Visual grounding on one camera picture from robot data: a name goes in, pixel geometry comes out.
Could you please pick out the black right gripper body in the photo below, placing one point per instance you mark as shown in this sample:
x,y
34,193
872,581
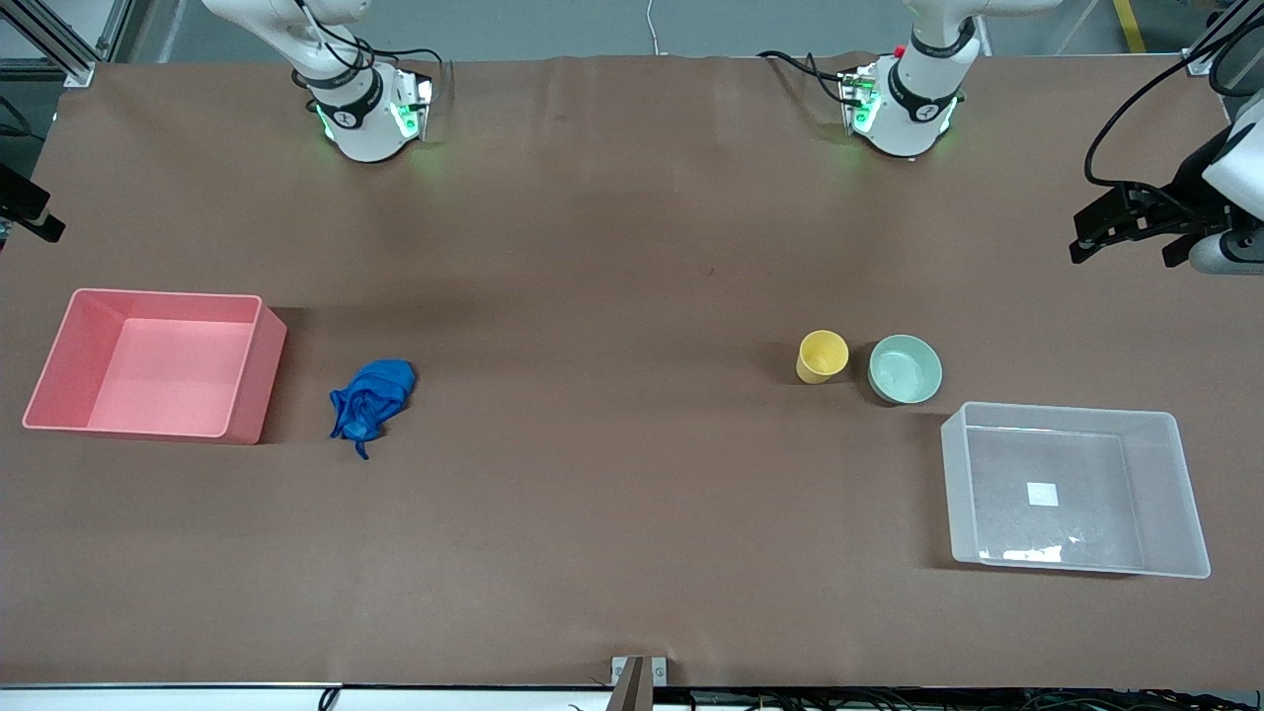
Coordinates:
x,y
20,200

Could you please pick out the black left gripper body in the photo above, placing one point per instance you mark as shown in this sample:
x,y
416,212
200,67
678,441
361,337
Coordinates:
x,y
1184,195

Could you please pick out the pale green bowl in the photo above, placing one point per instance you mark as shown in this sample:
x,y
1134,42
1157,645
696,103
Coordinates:
x,y
905,371

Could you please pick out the yellow plastic cup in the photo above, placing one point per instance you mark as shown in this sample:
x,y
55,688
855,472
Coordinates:
x,y
822,355

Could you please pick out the blue cloth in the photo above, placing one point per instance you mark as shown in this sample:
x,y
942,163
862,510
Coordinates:
x,y
373,395

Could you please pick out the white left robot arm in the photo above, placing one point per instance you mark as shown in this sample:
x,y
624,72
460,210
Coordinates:
x,y
913,109

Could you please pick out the pink plastic box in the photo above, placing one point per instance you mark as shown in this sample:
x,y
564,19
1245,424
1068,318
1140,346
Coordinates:
x,y
168,375

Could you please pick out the clear plastic box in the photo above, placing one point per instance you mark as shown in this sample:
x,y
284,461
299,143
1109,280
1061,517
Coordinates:
x,y
1062,533

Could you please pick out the small white label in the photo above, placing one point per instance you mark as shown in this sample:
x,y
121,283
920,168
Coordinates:
x,y
1043,494

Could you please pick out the brown table cover sheet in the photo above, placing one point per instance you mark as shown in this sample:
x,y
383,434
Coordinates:
x,y
632,296

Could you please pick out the aluminium frame profile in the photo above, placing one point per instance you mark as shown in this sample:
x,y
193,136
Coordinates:
x,y
59,49
1220,39

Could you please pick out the grey metal mounting bracket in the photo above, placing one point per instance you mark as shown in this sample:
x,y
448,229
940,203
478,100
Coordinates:
x,y
660,671

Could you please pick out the brown vertical post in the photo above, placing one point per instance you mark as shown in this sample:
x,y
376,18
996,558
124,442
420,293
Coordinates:
x,y
630,691

